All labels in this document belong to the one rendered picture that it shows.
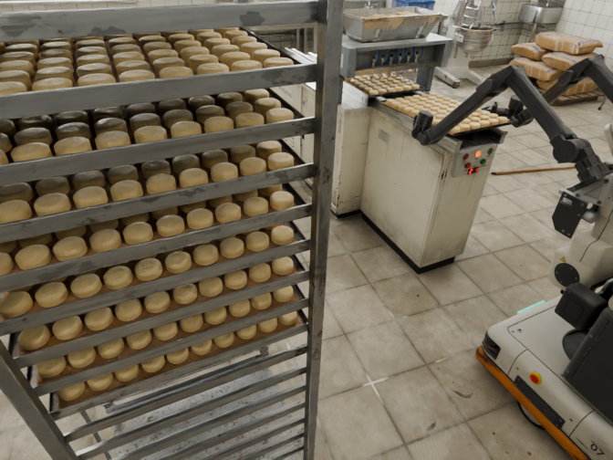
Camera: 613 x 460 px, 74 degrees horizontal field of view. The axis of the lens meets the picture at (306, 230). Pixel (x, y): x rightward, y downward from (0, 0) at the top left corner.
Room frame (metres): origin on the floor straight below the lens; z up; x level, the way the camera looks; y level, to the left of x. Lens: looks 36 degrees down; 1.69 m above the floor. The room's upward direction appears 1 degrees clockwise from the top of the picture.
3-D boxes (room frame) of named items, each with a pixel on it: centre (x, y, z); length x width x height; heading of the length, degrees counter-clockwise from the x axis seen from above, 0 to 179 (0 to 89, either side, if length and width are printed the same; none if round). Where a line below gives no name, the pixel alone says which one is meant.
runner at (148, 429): (0.58, 0.26, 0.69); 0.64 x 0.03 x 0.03; 116
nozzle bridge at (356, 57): (2.67, -0.46, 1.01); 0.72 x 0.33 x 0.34; 116
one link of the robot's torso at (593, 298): (1.21, -1.11, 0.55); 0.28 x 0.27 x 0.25; 117
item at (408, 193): (2.21, -0.68, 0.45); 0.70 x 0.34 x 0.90; 26
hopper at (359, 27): (2.67, -0.46, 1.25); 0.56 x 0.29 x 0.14; 116
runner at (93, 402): (0.58, 0.26, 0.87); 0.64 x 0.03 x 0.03; 116
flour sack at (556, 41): (5.59, -3.21, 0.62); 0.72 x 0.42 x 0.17; 27
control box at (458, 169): (1.89, -0.84, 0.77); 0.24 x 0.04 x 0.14; 116
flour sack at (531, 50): (5.88, -3.10, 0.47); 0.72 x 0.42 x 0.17; 111
